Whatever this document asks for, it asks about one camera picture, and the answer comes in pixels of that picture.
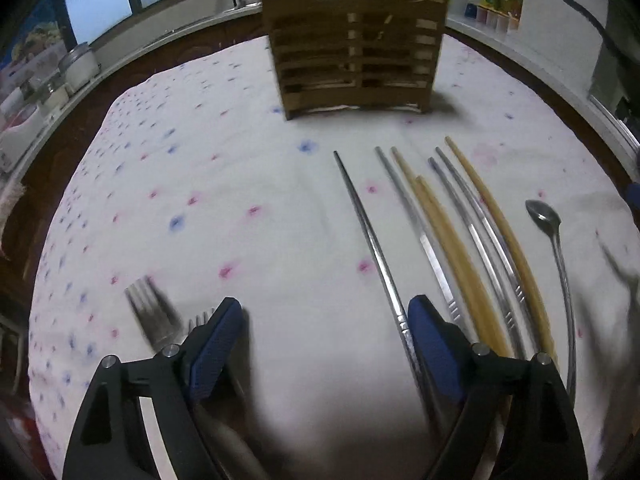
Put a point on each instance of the wooden chopstick long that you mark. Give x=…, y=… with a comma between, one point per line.
x=440, y=239

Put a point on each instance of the white lidded pot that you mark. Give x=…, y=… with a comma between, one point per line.
x=78, y=67

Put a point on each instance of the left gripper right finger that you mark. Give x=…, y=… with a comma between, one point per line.
x=541, y=439

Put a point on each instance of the large metal fork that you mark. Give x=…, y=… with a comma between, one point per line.
x=157, y=318

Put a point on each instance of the long-handled metal spoon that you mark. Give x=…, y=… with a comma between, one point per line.
x=548, y=221

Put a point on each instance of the tropical wall poster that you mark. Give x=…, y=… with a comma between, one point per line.
x=35, y=51

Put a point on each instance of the wooden utensil holder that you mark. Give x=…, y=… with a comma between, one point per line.
x=379, y=54

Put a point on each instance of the white rice cooker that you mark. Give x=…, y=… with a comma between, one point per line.
x=19, y=135

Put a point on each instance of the spice cup rack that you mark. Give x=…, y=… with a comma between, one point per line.
x=492, y=19

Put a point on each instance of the steel chopstick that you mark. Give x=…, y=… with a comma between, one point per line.
x=492, y=237
x=418, y=224
x=423, y=380
x=463, y=202

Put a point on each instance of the floral white tablecloth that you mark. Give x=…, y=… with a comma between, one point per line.
x=197, y=180

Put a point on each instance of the wooden chopstick short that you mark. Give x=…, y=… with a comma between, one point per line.
x=465, y=269

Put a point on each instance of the small metal fork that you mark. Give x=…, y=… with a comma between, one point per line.
x=199, y=319

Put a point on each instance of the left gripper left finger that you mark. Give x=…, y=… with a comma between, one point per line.
x=109, y=440

